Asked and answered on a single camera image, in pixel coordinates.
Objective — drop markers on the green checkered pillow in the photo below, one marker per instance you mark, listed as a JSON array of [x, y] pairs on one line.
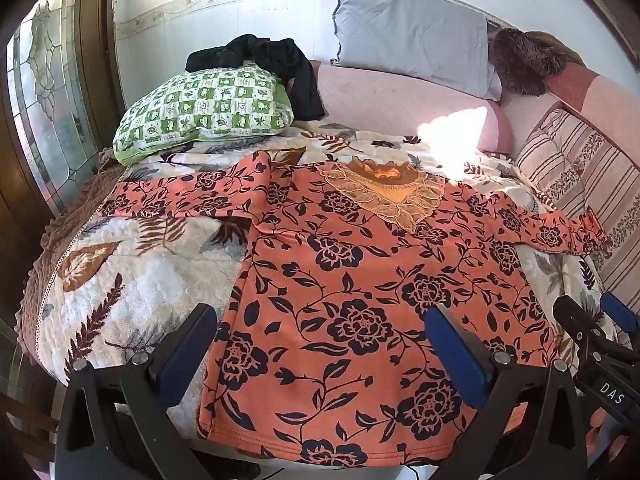
[[210, 105]]

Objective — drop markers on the leaf print blanket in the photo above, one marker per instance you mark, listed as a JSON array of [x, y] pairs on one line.
[[150, 260]]

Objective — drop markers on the brown furry cushion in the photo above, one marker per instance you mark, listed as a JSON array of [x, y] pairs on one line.
[[525, 60]]

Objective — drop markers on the black garment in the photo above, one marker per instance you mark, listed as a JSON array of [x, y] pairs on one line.
[[280, 57]]

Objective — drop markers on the orange floral shirt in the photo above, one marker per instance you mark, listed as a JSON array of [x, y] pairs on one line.
[[340, 270]]

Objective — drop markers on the brown fringed bedspread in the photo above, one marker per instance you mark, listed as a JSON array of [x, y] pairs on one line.
[[65, 225]]

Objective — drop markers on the leaded glass window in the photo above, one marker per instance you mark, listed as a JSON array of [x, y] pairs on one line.
[[50, 90]]

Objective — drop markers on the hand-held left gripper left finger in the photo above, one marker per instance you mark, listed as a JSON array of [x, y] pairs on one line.
[[192, 340]]

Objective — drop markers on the grey pillow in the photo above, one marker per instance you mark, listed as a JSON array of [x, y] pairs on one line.
[[410, 30]]

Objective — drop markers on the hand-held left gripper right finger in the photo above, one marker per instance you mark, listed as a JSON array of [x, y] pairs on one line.
[[455, 355]]

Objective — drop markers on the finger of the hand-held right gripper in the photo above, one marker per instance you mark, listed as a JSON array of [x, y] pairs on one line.
[[620, 317], [580, 330]]

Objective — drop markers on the striped floral cushion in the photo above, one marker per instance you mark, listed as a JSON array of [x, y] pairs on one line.
[[585, 170]]

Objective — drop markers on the pink bolster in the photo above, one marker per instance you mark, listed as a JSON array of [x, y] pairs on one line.
[[390, 100]]

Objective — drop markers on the pink quilted cover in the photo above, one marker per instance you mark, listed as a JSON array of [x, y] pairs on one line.
[[610, 100]]

